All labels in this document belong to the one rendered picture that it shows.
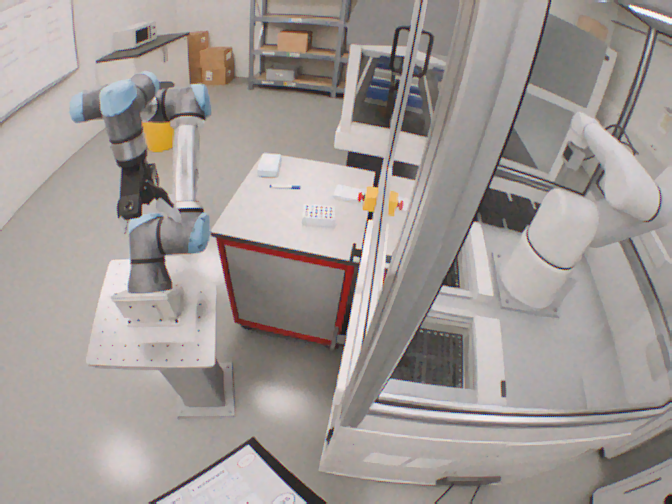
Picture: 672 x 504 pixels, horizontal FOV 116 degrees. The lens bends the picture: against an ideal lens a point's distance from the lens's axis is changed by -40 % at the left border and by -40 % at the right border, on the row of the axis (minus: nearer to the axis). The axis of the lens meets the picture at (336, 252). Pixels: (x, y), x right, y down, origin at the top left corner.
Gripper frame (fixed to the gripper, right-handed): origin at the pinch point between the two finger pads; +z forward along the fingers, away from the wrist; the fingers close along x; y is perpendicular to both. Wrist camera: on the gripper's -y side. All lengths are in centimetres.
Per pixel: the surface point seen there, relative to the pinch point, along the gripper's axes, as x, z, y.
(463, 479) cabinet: -82, 83, -72
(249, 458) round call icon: -14, 13, -50
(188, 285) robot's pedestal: -0.2, 38.4, 14.5
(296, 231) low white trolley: -42, 39, 33
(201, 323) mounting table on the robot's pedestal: -3.8, 38.6, -1.5
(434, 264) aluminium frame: -36, -31, -47
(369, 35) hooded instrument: -83, -26, 81
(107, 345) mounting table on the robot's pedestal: 29.7, 37.8, -5.1
